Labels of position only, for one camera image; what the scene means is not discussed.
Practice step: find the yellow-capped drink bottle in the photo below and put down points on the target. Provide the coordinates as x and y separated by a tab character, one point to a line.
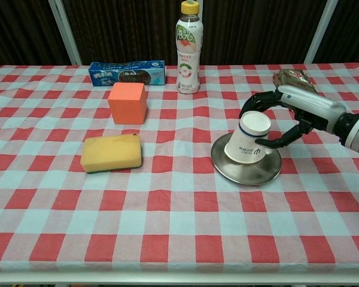
188	74

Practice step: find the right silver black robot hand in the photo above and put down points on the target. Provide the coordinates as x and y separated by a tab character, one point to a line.
314	107

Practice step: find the white paper cup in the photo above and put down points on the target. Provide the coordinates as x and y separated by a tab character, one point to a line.
242	146

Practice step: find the steel round plate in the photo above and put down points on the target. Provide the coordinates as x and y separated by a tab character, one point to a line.
248	176

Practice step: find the orange foam cube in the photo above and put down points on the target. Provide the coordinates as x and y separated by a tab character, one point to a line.
127	104

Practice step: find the white partition frame post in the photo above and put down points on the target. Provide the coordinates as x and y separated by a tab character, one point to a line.
66	33
320	33

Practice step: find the yellow sponge with green base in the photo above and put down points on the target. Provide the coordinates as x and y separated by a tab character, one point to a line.
110	152

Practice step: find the blue cookie box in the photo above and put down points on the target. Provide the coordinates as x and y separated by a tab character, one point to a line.
107	78

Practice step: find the red white checkered tablecloth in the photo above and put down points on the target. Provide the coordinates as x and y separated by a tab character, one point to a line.
179	209

